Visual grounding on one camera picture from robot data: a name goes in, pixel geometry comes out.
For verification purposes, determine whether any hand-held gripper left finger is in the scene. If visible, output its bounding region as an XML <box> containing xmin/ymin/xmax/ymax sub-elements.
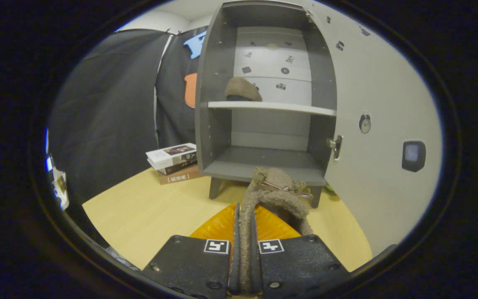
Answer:
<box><xmin>141</xmin><ymin>203</ymin><xmax>240</xmax><ymax>298</ymax></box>

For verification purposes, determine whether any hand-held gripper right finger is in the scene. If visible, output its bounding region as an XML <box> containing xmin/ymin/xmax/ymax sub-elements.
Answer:
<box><xmin>251</xmin><ymin>206</ymin><xmax>349</xmax><ymax>298</ymax></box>

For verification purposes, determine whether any brown fuzzy shoe with bow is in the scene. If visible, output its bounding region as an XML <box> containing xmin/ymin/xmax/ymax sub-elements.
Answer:
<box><xmin>239</xmin><ymin>166</ymin><xmax>315</xmax><ymax>293</ymax></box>

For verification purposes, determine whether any grey shoe cabinet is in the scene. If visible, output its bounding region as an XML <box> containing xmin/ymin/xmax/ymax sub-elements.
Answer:
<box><xmin>195</xmin><ymin>0</ymin><xmax>338</xmax><ymax>208</ymax></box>

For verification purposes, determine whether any white shoe cabinet door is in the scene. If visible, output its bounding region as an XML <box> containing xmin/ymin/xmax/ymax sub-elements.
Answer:
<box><xmin>303</xmin><ymin>0</ymin><xmax>445</xmax><ymax>258</ymax></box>

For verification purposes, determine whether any brown cover book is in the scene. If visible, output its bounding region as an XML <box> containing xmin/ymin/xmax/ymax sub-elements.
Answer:
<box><xmin>158</xmin><ymin>165</ymin><xmax>206</xmax><ymax>185</ymax></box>

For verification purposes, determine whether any dark cover book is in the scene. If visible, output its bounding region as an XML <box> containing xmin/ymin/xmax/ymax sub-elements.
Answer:
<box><xmin>156</xmin><ymin>159</ymin><xmax>198</xmax><ymax>176</ymax></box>

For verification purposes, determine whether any white cover book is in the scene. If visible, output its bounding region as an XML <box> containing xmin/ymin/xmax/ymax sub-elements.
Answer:
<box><xmin>146</xmin><ymin>143</ymin><xmax>198</xmax><ymax>170</ymax></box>

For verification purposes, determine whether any black backdrop cloth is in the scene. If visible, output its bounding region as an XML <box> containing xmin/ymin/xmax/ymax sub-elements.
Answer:
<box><xmin>47</xmin><ymin>26</ymin><xmax>208</xmax><ymax>208</ymax></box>

